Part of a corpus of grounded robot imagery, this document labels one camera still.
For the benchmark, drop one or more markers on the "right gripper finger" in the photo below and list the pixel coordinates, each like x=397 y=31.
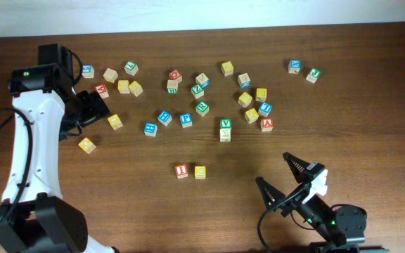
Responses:
x=271 y=196
x=298 y=167

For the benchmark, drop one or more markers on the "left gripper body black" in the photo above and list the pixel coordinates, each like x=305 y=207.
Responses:
x=85 y=109

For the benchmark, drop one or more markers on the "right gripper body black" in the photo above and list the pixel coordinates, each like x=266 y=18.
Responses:
x=294 y=200

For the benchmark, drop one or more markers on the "red A block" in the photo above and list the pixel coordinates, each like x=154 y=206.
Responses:
x=267 y=124

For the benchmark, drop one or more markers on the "yellow C block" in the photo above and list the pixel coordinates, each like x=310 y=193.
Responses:
x=200 y=172

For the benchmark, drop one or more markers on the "red I block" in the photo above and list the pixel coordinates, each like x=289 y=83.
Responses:
x=181 y=171

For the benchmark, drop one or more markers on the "green R block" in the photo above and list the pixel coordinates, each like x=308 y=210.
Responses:
x=202 y=108

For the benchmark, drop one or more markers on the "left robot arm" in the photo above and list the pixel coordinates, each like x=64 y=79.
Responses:
x=46 y=109

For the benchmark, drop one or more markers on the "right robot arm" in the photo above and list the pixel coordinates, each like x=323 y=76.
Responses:
x=342 y=226

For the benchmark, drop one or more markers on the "red K block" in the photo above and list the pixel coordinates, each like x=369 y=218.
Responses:
x=101 y=89

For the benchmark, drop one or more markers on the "yellow block mid left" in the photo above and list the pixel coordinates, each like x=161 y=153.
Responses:
x=115 y=122

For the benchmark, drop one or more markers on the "blue block far left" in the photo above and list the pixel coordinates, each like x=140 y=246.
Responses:
x=88 y=71

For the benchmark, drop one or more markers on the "yellow block lower left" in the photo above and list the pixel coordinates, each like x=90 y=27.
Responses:
x=86 y=145

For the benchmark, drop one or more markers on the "plain wooden block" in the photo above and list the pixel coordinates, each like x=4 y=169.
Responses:
x=110 y=75

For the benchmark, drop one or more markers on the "yellow block left pair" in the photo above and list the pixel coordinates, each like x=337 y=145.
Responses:
x=123 y=86

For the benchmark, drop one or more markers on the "yellow block pair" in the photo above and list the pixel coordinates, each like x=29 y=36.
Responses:
x=123 y=86
x=135 y=88

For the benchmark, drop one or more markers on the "yellow block right pair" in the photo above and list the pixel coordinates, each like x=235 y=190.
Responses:
x=135 y=88

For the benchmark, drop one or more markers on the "green L block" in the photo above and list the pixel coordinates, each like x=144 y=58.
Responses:
x=131 y=68

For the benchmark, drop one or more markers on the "blue E block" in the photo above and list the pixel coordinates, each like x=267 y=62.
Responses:
x=150 y=129

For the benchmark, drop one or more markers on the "blue T block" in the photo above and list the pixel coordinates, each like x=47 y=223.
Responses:
x=264 y=109

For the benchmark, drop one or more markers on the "yellow block lower right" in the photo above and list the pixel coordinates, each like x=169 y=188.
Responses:
x=251 y=115

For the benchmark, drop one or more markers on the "blue F block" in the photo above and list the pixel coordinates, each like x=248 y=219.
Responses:
x=164 y=118

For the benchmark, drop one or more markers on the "green V block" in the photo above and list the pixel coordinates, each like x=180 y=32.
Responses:
x=225 y=129

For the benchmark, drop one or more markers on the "yellow block upper right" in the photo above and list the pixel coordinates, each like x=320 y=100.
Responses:
x=261 y=94

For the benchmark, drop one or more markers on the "wood block green side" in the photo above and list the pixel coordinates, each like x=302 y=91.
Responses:
x=172 y=86

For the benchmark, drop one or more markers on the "yellow block centre right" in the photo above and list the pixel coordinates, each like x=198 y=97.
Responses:
x=245 y=99

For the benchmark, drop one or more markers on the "red G block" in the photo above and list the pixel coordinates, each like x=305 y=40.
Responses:
x=175 y=75

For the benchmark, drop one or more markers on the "green J block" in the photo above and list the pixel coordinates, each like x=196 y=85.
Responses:
x=313 y=75

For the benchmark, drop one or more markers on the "blue P block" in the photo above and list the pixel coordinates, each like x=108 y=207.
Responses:
x=186 y=120

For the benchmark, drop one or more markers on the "blue X block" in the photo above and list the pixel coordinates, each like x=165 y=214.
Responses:
x=294 y=66

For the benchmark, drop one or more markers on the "wood block blue front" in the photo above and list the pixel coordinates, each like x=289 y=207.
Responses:
x=244 y=80

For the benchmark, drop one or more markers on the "green Z block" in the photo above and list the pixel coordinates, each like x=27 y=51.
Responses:
x=197 y=91

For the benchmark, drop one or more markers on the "wood block blue side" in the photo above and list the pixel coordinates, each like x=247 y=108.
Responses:
x=202 y=80

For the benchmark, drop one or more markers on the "yellow block top centre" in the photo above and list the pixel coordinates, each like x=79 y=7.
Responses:
x=227 y=68

